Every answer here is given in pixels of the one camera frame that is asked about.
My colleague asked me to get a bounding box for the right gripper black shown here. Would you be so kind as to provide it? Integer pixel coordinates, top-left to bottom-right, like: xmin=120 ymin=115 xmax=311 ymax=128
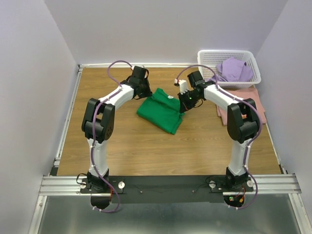
xmin=177 ymin=89 xmax=201 ymax=113

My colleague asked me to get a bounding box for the green t shirt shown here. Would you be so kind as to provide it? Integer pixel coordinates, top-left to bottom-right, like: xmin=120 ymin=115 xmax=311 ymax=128
xmin=136 ymin=88 xmax=184 ymax=135

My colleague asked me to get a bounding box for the purple t shirt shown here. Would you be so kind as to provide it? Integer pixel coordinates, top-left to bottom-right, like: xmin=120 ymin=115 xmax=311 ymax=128
xmin=216 ymin=57 xmax=254 ymax=82

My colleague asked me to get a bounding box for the white plastic basket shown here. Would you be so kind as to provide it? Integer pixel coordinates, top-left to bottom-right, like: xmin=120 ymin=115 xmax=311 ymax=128
xmin=197 ymin=50 xmax=261 ymax=89

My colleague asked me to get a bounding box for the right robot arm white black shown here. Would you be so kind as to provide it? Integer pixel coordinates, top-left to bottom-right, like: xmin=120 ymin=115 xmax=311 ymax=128
xmin=174 ymin=71 xmax=262 ymax=191

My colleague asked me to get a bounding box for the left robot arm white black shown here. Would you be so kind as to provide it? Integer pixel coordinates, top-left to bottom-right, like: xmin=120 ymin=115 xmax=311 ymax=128
xmin=81 ymin=66 xmax=152 ymax=193

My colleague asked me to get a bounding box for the folded pink t shirt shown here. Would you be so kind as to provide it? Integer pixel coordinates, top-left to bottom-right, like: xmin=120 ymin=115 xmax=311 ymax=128
xmin=215 ymin=88 xmax=267 ymax=126

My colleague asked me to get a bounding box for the black base mat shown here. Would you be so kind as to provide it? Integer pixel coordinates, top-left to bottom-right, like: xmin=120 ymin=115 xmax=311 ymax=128
xmin=76 ymin=174 xmax=254 ymax=205

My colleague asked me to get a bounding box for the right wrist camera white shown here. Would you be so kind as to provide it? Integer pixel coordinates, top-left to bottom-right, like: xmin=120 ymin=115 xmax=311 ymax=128
xmin=174 ymin=79 xmax=189 ymax=95

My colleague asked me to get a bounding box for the aluminium back rail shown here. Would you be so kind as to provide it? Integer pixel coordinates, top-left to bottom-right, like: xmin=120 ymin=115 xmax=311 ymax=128
xmin=78 ymin=62 xmax=194 ymax=69

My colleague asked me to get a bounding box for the aluminium rail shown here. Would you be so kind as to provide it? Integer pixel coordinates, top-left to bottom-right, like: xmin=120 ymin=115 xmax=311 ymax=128
xmin=39 ymin=174 xmax=301 ymax=196
xmin=49 ymin=64 xmax=83 ymax=176
xmin=78 ymin=62 xmax=194 ymax=69

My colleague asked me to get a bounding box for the aluminium left rail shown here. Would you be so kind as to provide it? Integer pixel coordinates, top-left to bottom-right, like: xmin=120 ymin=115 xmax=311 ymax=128
xmin=49 ymin=64 xmax=83 ymax=176

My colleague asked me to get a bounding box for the aluminium front rail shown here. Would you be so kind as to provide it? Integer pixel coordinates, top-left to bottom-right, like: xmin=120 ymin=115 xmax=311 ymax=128
xmin=39 ymin=174 xmax=301 ymax=196

